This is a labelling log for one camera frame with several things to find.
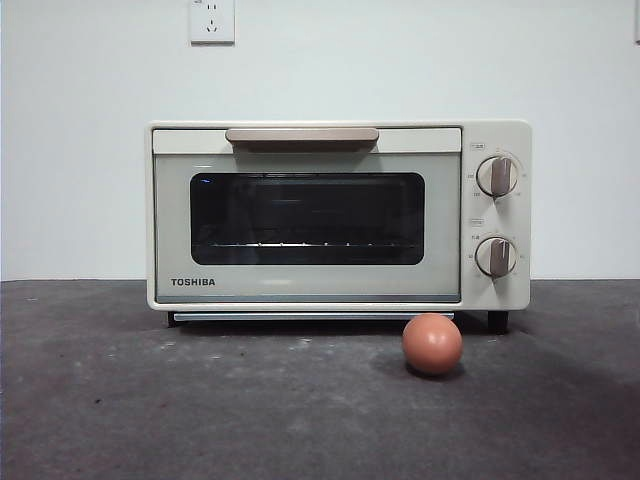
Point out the oven temperature knob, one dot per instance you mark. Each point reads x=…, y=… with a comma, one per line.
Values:
x=497, y=176

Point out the white wall socket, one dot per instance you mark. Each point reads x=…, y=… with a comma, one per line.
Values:
x=212, y=22

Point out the oven timer knob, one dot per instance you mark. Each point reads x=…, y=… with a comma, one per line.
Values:
x=496, y=257

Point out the brown egg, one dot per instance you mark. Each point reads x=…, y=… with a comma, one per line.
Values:
x=432, y=345

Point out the cream Toshiba toaster oven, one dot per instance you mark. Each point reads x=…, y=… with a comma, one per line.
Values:
x=495, y=135

